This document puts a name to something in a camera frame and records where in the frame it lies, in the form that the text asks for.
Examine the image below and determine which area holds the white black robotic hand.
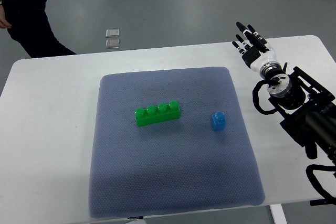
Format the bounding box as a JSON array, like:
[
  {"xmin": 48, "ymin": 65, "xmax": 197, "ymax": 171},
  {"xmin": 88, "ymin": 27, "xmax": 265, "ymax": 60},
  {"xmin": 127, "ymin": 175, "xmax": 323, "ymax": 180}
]
[{"xmin": 232, "ymin": 22, "xmax": 277, "ymax": 76}]

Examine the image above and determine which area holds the small blue block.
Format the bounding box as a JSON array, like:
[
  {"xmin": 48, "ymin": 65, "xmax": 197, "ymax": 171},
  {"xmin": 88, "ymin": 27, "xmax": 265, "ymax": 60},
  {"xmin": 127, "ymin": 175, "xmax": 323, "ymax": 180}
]
[{"xmin": 211, "ymin": 111, "xmax": 226, "ymax": 131}]

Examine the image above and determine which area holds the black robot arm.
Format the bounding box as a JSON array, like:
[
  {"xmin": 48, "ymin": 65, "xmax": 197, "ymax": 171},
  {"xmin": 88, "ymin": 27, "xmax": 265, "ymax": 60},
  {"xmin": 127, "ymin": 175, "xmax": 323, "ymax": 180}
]
[{"xmin": 252, "ymin": 62, "xmax": 335, "ymax": 163}]

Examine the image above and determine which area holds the long green block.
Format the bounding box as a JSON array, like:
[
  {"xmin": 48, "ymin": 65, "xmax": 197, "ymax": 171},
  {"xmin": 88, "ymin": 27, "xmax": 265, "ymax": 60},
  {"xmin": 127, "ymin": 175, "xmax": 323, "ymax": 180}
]
[{"xmin": 134, "ymin": 100, "xmax": 181, "ymax": 127}]

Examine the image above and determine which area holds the blue-grey foam mat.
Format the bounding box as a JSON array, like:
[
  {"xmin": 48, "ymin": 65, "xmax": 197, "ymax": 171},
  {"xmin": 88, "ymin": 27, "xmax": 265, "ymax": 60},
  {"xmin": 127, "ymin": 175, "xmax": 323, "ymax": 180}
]
[{"xmin": 89, "ymin": 67, "xmax": 265, "ymax": 218}]

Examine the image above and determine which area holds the upper metal floor plate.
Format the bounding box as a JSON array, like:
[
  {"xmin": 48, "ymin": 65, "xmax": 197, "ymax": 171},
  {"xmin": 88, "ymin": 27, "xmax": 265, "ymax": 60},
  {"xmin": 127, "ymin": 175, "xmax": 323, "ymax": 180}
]
[{"xmin": 106, "ymin": 28, "xmax": 120, "ymax": 38}]

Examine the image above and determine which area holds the white table leg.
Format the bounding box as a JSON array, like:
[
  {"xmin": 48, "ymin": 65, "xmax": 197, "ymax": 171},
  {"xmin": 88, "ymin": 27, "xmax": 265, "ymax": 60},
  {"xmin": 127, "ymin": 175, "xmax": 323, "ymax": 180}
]
[{"xmin": 269, "ymin": 204, "xmax": 287, "ymax": 224}]

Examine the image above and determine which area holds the black table control panel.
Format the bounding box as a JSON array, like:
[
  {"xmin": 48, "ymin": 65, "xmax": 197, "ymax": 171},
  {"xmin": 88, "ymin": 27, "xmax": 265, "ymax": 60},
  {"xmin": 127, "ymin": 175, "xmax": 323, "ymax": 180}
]
[{"xmin": 310, "ymin": 199, "xmax": 332, "ymax": 206}]

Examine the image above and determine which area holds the person in dark clothes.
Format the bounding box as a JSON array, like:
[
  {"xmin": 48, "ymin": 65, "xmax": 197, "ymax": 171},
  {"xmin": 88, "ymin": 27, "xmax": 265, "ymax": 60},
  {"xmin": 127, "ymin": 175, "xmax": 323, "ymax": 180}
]
[{"xmin": 1, "ymin": 0, "xmax": 75, "ymax": 58}]

